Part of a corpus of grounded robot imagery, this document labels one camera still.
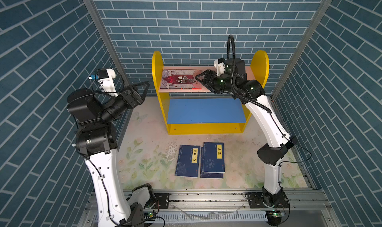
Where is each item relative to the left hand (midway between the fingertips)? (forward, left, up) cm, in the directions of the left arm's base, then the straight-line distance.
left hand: (145, 86), depth 52 cm
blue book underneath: (-16, -25, -50) cm, 59 cm away
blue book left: (-8, -14, -49) cm, 52 cm away
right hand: (+13, -18, -6) cm, 23 cm away
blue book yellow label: (-7, -29, -49) cm, 57 cm away
